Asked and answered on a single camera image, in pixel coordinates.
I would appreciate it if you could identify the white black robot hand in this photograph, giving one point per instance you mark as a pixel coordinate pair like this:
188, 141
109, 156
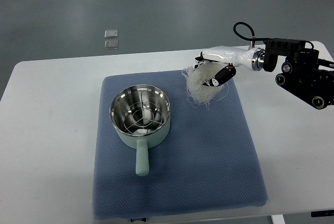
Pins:
231, 57

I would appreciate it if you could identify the upper silver floor plate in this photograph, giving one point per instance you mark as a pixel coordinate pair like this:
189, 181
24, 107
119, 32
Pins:
110, 33

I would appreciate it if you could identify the lower silver floor plate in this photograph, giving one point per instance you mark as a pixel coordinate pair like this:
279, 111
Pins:
111, 44

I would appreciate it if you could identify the blue textured cloth mat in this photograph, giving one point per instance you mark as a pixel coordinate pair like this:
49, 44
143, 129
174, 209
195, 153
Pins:
207, 162

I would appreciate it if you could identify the silver floor plate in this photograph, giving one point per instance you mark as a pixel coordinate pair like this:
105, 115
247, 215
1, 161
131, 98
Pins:
111, 44
110, 33

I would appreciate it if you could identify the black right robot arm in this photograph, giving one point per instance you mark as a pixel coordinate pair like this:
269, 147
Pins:
303, 73

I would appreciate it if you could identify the white vermicelli noodle bundle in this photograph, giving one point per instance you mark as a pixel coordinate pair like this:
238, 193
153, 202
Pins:
199, 95

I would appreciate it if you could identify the mint green steel pot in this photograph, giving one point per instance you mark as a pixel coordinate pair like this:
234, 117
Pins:
141, 115

